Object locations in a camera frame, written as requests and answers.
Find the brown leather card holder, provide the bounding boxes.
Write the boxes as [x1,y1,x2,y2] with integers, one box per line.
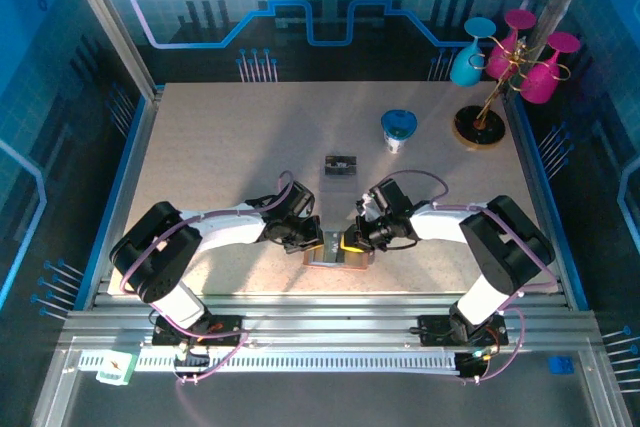
[302,231,376,272]

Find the aluminium front beam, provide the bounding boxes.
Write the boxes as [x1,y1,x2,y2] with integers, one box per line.
[59,294,606,354]

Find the white cup with blue lid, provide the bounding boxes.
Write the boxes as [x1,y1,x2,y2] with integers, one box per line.
[380,109,419,155]

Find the black connector board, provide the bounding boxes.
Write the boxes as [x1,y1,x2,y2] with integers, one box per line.
[455,349,494,382]
[173,341,211,383]

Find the blue wine glass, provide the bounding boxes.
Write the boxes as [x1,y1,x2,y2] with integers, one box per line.
[449,16,498,89]

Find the magenta wine glass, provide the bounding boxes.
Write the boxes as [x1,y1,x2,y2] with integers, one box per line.
[487,9,538,82]
[519,31,582,106]

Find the green and white small box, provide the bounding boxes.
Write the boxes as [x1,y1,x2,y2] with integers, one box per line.
[95,350,139,387]

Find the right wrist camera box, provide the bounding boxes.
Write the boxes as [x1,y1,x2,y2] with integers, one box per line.
[357,193,380,221]

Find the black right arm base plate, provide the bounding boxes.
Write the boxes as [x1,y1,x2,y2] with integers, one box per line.
[417,314,510,348]

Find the white slotted cable duct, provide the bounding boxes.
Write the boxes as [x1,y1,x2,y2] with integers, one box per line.
[79,350,459,376]

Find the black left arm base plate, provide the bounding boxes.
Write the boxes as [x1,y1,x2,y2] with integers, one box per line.
[151,314,246,348]

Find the gold wire glass rack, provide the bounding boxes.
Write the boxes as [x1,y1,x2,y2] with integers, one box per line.
[452,34,572,151]

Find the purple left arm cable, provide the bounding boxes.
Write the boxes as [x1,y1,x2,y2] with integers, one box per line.
[121,170,296,427]

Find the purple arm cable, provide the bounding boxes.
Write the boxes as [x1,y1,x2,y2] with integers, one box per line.
[121,170,296,427]
[374,169,561,386]

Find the blue-edged aluminium side rail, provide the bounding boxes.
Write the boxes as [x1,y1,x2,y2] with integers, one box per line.
[73,84,166,311]
[502,84,590,311]

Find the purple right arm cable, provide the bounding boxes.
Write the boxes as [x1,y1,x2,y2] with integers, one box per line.
[374,169,561,386]

